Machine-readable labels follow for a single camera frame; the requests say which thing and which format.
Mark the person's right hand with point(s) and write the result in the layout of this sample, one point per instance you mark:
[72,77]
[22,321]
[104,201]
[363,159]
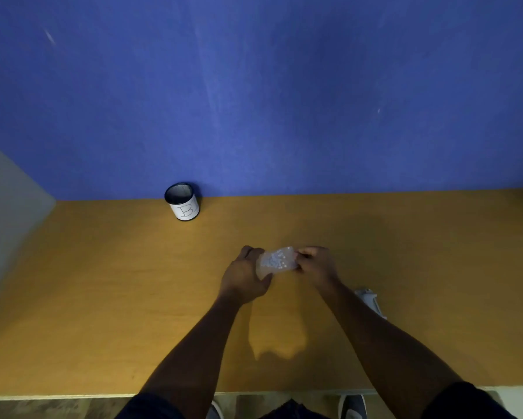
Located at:
[317,266]

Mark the person's left hand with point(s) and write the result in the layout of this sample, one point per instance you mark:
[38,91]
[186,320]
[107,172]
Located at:
[242,277]

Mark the person's right fingers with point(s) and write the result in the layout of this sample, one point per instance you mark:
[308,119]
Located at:
[304,258]

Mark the person's left thumb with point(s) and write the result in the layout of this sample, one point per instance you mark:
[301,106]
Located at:
[265,281]

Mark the clear plastic bag of beads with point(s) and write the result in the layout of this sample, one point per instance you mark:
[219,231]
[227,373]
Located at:
[275,261]

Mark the person's left forearm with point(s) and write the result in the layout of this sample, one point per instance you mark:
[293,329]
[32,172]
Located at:
[187,357]

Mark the person's right forearm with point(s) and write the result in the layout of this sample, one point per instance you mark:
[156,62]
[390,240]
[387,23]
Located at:
[388,344]

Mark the white plastic tool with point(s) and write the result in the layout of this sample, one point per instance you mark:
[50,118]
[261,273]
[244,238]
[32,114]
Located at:
[370,301]

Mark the black cup with white label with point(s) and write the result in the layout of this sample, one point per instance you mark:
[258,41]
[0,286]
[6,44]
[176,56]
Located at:
[183,202]

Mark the person's dark trousers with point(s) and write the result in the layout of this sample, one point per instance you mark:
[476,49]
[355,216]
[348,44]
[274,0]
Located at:
[294,411]

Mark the person's left shoe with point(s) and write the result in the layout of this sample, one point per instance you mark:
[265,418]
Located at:
[215,410]

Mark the person's shoe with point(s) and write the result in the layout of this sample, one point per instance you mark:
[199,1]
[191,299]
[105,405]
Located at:
[352,407]
[215,410]

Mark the person's right shoe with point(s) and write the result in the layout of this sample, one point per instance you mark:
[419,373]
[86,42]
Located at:
[352,407]

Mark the person's dark left sleeve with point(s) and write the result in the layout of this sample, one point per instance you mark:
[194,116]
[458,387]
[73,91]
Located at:
[150,408]

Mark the person's dark sleeve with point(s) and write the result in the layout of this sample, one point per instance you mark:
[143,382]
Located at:
[466,401]
[150,408]

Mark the person's dark right sleeve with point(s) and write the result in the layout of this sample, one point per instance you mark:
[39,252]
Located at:
[466,401]

